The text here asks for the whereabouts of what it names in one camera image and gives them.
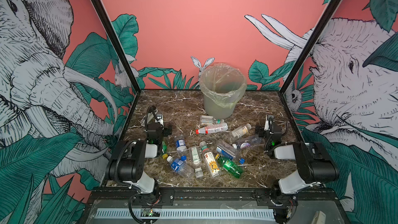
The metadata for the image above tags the purple label clear bottle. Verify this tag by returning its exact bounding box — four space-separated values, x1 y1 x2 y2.
232 134 263 150

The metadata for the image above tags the blue label clear water bottle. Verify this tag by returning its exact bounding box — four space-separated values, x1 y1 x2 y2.
174 134 188 157

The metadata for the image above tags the small green bottle yellow cap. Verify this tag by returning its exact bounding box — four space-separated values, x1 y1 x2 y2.
162 141 168 160

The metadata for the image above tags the white cap orange label bottle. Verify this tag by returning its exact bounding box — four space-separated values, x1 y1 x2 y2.
231 123 252 139

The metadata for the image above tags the clear bottle blue cap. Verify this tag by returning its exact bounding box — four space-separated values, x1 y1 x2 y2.
216 140 245 164

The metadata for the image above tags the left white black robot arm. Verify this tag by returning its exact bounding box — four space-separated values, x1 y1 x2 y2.
105 113 172 199

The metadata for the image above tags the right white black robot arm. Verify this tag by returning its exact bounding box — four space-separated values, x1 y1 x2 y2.
255 115 340 206

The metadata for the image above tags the grey mesh waste bin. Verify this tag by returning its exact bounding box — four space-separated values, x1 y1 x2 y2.
199 65 247 120

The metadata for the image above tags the clear plastic bin liner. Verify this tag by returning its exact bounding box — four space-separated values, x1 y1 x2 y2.
198 63 248 109

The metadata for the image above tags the crushed blue label water bottle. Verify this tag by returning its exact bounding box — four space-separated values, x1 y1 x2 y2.
166 156 194 178

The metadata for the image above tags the clear bottle green white label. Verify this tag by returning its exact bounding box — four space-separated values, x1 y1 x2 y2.
189 146 204 178

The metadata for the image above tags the clear bottle green neck band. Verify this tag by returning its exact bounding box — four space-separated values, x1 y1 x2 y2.
200 115 225 127

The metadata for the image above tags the red cap white bottle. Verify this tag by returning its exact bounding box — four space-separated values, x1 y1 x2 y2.
195 122 228 134

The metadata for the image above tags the green soda bottle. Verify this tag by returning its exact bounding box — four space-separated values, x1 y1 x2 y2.
215 154 244 179

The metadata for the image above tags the sunflower label tea bottle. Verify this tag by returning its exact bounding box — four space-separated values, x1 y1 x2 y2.
200 142 221 178

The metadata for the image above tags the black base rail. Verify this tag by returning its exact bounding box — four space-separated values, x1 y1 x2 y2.
87 187 337 208

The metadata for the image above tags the white perforated cable tray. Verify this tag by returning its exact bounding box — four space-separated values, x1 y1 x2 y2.
93 208 277 221

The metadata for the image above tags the left black frame post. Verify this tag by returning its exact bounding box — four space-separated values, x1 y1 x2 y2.
77 0 141 93

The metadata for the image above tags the black frame post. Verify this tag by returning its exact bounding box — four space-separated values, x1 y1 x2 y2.
279 0 358 94
77 0 141 93

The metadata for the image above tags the right black frame post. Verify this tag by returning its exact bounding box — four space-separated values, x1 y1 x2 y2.
279 0 358 94

